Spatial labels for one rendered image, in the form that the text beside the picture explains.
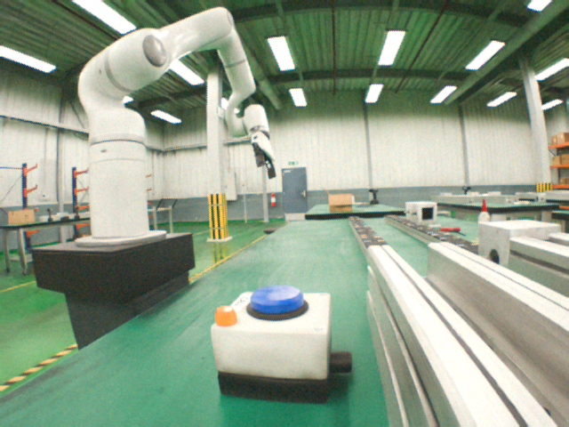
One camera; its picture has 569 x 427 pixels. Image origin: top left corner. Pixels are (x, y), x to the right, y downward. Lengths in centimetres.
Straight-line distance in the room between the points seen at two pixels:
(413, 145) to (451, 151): 169
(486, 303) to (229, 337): 18
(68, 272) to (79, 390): 30
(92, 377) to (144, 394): 6
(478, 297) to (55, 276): 59
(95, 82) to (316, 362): 62
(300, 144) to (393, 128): 383
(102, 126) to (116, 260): 26
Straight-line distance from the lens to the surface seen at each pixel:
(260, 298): 21
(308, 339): 18
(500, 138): 1388
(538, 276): 35
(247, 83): 110
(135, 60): 58
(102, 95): 66
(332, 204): 244
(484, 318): 22
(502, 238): 41
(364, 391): 23
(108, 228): 54
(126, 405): 24
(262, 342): 19
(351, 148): 1146
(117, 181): 54
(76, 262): 51
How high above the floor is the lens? 92
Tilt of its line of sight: 3 degrees down
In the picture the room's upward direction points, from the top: 3 degrees counter-clockwise
